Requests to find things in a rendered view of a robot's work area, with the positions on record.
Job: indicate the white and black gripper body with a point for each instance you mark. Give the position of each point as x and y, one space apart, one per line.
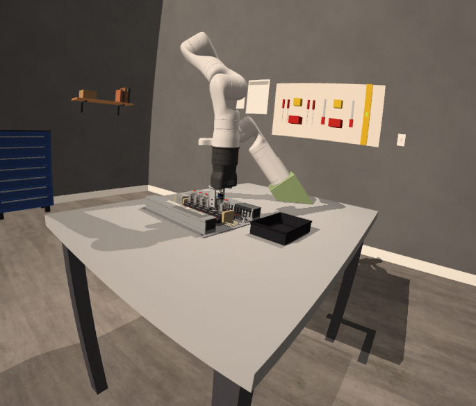
225 146

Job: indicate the black parts tray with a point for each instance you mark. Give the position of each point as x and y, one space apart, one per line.
280 228

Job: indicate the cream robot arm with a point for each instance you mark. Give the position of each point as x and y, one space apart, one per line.
225 86

